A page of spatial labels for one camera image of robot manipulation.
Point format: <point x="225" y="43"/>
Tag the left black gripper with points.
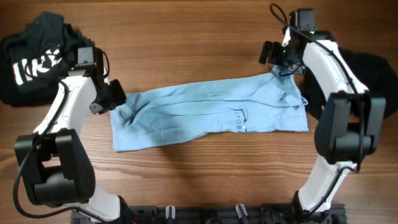
<point x="120" y="99"/>

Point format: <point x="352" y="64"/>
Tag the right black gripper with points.
<point x="268" y="53"/>

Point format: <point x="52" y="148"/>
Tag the light blue printed t-shirt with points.
<point x="176" y="114"/>

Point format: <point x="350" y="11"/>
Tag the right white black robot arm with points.
<point x="349" y="126"/>

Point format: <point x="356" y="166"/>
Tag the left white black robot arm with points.
<point x="55" y="173"/>

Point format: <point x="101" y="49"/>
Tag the black t-shirt white letters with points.
<point x="34" y="60"/>

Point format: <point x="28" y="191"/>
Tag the black t-shirt small logo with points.
<point x="371" y="70"/>

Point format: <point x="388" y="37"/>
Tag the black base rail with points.
<point x="264" y="214"/>

